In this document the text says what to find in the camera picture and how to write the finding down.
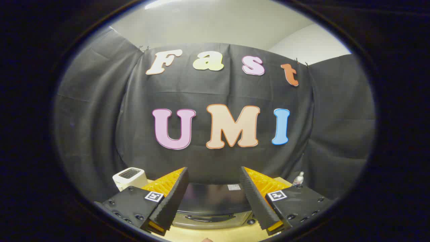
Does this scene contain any black toaster oven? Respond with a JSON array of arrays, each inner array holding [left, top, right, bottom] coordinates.
[[174, 183, 260, 230]]

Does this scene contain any white pop-up toaster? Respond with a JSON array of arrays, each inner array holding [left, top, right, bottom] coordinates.
[[112, 167, 148, 192]]

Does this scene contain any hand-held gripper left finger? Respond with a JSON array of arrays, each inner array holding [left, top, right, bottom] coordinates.
[[94, 167, 189, 236]]

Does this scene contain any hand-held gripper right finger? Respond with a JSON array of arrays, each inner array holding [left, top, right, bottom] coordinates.
[[239, 166, 336, 236]]

